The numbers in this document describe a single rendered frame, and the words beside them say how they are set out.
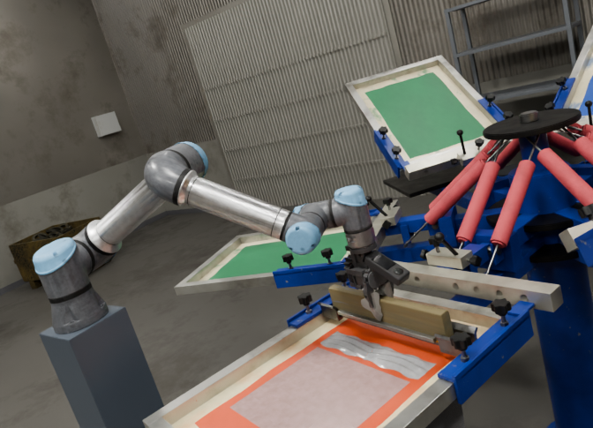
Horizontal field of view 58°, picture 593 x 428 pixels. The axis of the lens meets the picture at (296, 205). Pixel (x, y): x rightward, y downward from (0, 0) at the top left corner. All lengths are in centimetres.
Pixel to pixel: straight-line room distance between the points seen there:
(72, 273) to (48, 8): 774
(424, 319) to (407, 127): 158
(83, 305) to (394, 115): 187
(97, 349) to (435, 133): 186
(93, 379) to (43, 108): 724
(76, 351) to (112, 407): 20
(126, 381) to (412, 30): 488
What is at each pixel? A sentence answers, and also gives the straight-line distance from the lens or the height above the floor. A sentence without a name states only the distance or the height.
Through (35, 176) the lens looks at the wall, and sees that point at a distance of 843.
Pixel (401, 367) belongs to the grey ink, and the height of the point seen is 96.
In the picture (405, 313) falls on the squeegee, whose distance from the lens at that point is 139.
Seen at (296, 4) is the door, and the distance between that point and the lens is 656.
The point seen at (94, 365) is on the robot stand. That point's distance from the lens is 160.
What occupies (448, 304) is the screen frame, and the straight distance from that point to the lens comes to 153.
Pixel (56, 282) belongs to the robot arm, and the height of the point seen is 134.
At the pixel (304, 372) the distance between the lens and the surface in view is 145.
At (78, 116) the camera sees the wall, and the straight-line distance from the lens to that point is 885.
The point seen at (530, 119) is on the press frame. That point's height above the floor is 133.
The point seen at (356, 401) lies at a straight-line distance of 130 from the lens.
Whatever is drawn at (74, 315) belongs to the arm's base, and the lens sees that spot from 159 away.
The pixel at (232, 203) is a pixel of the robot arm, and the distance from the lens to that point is 127.
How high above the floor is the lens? 169
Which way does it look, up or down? 13 degrees down
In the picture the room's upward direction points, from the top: 16 degrees counter-clockwise
